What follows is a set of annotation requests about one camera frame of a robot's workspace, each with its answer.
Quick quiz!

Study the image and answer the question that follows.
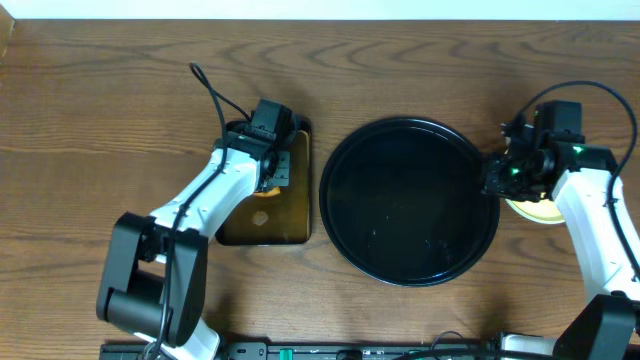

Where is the green orange sponge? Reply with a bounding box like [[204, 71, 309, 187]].
[[253, 187, 281, 198]]

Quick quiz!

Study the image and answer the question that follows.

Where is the yellow plate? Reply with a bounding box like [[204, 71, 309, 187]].
[[506, 199, 565, 225]]

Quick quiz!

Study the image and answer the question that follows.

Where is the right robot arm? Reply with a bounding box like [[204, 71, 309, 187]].
[[484, 121, 639, 359]]

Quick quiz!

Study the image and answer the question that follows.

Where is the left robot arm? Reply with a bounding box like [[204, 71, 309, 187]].
[[96, 132, 298, 359]]

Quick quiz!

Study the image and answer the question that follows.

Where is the black rectangular water tray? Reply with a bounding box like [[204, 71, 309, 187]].
[[216, 117, 312, 246]]

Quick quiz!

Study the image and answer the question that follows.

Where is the black round tray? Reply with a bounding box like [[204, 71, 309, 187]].
[[319, 117, 500, 287]]

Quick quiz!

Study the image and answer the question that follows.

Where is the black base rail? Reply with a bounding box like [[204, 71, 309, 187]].
[[98, 342, 482, 360]]

